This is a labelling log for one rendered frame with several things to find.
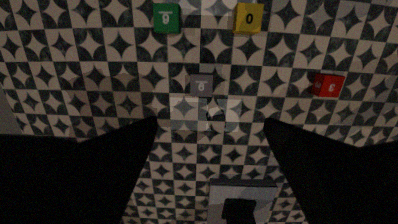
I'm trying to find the green block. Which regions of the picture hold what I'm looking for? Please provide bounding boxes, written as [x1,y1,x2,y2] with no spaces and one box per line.
[152,3,181,34]

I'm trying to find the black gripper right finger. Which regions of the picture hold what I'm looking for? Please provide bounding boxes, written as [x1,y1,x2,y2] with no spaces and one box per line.
[263,118,398,224]

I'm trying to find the yellow block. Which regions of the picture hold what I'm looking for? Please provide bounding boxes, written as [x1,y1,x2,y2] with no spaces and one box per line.
[232,2,264,34]

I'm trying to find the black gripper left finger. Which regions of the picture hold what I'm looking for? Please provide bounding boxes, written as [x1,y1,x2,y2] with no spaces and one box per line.
[0,116,158,224]

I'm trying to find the red block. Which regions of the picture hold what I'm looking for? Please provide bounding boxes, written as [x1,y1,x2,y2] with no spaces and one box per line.
[311,73,346,98]

